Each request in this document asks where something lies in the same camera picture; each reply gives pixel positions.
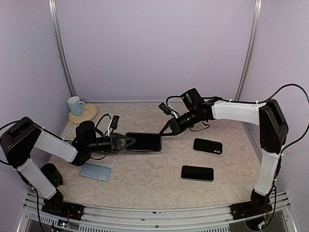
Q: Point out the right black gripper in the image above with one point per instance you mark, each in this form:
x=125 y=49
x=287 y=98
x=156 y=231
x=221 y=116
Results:
x=175 y=128

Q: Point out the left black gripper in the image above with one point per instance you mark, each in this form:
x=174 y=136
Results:
x=118 y=148

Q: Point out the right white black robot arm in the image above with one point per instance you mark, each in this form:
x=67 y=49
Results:
x=268 y=116

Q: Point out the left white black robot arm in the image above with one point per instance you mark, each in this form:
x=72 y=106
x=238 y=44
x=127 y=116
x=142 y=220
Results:
x=24 y=135

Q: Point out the light blue phone case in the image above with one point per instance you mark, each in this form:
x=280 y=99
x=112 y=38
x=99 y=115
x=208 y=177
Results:
x=95 y=171

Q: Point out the beige round plate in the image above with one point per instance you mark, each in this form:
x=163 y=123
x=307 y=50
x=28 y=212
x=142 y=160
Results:
x=88 y=113

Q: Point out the light blue mug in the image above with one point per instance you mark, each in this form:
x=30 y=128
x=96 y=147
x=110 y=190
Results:
x=75 y=105

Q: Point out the black cylinder cup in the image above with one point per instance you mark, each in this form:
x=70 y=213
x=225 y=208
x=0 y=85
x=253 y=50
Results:
x=52 y=174

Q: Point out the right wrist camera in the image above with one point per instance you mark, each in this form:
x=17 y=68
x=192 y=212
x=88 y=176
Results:
x=168 y=110

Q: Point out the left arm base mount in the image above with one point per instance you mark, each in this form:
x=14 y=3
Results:
x=58 y=207

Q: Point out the front aluminium rail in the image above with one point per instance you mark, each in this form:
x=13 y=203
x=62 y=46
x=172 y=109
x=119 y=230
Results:
x=198 y=219

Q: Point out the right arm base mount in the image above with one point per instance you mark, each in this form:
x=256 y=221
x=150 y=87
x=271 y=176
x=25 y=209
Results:
x=258 y=204

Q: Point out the right aluminium frame post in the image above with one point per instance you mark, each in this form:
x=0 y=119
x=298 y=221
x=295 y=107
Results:
x=250 y=49

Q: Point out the aluminium frame post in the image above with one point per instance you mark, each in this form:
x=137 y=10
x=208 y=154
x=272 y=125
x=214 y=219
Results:
x=250 y=49
x=60 y=47

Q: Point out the left aluminium frame post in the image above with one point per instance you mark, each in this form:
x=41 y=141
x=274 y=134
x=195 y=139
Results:
x=60 y=47

